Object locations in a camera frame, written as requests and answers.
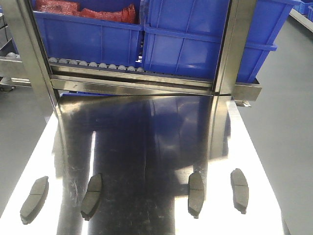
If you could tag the grey brake pad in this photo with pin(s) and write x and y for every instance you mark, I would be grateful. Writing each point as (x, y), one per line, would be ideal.
(195, 194)
(92, 197)
(240, 190)
(35, 200)

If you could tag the right blue plastic bin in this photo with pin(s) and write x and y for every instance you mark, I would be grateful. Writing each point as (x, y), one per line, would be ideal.
(183, 37)

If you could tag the blue plastic bin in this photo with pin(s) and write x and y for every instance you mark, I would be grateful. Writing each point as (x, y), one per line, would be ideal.
(88, 39)
(183, 37)

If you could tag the red bubble wrap bags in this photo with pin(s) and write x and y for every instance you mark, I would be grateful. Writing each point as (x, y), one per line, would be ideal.
(65, 7)

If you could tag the left blue plastic bin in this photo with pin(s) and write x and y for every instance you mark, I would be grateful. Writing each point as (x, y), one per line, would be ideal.
(88, 39)

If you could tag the stainless steel roller rack frame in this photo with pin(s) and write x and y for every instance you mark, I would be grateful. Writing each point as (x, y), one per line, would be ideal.
(48, 79)

